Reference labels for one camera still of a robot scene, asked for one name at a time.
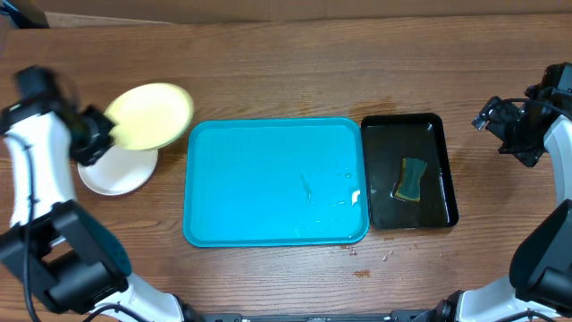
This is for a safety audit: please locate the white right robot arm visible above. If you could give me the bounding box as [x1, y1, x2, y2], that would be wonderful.
[417, 63, 571, 321]

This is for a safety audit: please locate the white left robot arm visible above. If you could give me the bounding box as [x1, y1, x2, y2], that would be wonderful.
[1, 66, 201, 321]

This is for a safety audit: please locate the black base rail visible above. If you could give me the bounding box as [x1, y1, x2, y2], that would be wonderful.
[201, 309, 434, 322]

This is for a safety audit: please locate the black rectangular tray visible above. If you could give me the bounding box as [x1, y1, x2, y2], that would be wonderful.
[361, 113, 459, 230]

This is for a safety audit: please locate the yellow green plate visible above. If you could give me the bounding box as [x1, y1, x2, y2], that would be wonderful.
[105, 82, 194, 150]

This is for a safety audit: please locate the brown cardboard backdrop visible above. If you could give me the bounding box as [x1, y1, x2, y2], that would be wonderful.
[34, 0, 571, 23]

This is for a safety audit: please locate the white plate with red stain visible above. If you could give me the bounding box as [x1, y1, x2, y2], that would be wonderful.
[78, 146, 158, 196]

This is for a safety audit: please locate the blue plastic tray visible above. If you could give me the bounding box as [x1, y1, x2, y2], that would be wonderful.
[182, 117, 369, 248]

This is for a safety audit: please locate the green yellow sponge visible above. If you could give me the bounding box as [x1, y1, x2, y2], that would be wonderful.
[392, 157, 427, 202]

